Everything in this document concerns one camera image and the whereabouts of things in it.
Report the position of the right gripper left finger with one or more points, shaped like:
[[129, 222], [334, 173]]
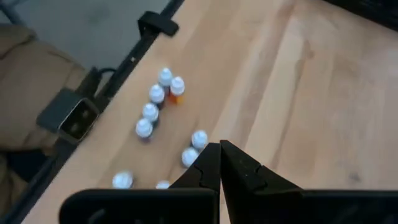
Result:
[[186, 205]]

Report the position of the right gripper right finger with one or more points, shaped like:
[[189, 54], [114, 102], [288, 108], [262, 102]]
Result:
[[264, 205]]

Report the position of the small orange yellow-label dropper bottle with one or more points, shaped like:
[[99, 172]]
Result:
[[162, 185]]

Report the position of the small navy dropper bottle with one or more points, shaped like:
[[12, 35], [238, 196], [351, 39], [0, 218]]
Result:
[[189, 156]]

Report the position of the small red-label dropper bottle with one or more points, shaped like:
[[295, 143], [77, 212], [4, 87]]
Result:
[[122, 180]]

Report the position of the small purple-label dropper bottle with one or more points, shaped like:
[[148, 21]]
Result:
[[144, 127]]

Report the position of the small black white-label dropper bottle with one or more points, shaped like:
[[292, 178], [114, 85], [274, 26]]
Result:
[[150, 111]]

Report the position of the small dark red dropper bottle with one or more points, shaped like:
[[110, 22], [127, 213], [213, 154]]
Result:
[[156, 93]]

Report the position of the person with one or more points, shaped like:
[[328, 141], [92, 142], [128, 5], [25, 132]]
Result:
[[28, 87]]

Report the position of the small grey camera box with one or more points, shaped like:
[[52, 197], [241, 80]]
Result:
[[66, 109]]

